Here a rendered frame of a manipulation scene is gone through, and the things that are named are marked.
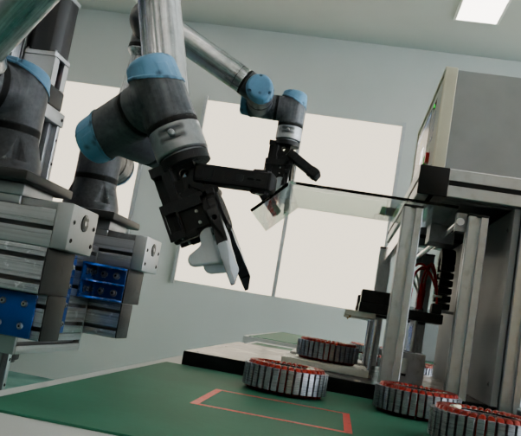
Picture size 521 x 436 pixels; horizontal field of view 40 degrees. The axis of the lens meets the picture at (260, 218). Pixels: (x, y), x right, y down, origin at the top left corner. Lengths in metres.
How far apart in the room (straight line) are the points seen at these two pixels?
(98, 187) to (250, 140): 4.40
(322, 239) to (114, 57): 2.49
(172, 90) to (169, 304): 5.24
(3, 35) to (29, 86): 0.17
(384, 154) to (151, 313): 2.40
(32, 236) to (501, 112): 0.88
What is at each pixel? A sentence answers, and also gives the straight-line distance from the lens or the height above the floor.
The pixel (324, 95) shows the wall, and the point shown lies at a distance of 6.37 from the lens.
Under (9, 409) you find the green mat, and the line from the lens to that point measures 0.56.
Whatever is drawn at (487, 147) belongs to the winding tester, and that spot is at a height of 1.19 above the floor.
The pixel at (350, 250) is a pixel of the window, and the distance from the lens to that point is 6.08.
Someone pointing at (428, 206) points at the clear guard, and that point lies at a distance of 1.19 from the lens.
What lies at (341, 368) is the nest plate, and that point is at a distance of 1.26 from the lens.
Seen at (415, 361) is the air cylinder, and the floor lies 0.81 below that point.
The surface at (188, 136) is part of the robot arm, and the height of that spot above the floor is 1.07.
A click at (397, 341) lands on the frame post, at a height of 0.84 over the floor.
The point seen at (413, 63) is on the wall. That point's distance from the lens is 6.49.
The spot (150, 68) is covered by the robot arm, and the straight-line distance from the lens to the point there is 1.04.
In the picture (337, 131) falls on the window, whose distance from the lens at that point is 6.27.
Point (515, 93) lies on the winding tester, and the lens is 1.32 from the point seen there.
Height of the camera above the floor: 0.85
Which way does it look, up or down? 7 degrees up
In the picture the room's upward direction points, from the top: 10 degrees clockwise
